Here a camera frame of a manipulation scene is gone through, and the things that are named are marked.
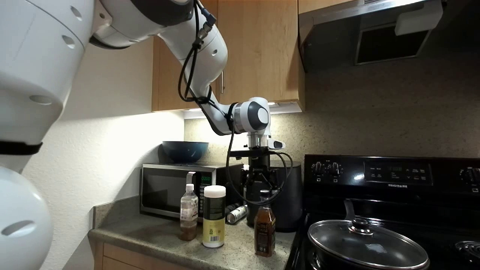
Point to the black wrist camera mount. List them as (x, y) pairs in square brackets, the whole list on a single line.
[(240, 150)]

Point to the black pan with glass lid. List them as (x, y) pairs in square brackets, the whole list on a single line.
[(367, 244)]

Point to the silver cylindrical object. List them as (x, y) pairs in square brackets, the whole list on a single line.
[(235, 213)]

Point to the stainless steel microwave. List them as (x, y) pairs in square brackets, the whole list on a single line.
[(165, 189)]

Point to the white-lidded green yellow container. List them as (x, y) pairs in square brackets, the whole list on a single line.
[(213, 214)]

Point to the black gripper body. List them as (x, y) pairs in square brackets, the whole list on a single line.
[(259, 172)]

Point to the under-cabinet light strip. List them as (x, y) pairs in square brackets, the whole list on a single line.
[(285, 106)]

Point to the wooden base cabinet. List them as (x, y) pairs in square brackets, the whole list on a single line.
[(120, 256)]

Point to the black pot with lid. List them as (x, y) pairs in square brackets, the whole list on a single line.
[(468, 249)]

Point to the brown glass bottle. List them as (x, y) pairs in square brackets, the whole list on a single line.
[(264, 232)]

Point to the black electric stove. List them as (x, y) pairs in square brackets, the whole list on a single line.
[(394, 174)]

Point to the wooden wall cabinet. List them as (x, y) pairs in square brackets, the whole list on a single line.
[(259, 49)]

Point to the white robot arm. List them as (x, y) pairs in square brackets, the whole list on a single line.
[(34, 75)]

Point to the dark blue bowl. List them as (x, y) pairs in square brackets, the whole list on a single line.
[(184, 150)]

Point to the black air fryer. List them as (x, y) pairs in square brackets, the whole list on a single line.
[(289, 199)]

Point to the clear plastic bottle white cap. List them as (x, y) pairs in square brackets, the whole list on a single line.
[(187, 214)]

